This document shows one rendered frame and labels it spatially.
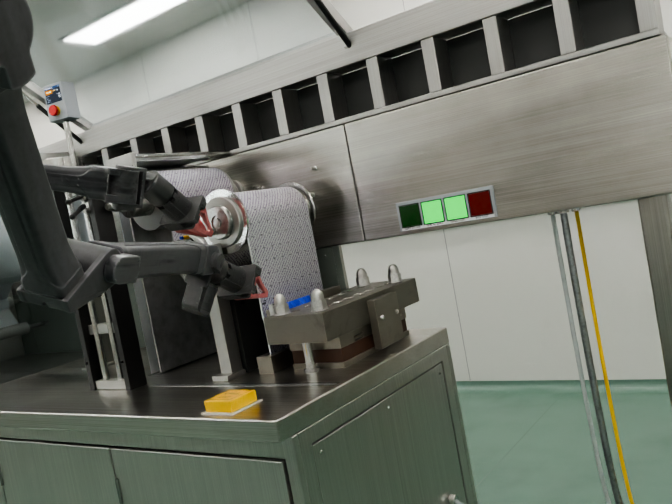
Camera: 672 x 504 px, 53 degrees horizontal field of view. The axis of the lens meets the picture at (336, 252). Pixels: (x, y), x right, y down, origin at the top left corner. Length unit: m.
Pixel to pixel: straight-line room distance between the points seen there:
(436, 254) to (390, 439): 2.87
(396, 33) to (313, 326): 0.72
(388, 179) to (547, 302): 2.50
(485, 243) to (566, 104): 2.67
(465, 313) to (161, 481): 3.01
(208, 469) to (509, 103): 0.97
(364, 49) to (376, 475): 0.98
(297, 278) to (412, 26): 0.64
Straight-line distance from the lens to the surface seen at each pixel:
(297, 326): 1.42
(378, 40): 1.70
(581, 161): 1.49
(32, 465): 1.89
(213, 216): 1.55
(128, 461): 1.56
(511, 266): 4.08
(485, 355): 4.27
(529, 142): 1.52
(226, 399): 1.29
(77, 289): 0.95
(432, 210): 1.61
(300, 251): 1.65
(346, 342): 1.45
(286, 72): 1.85
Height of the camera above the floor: 1.22
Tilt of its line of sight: 3 degrees down
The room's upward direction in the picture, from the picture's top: 11 degrees counter-clockwise
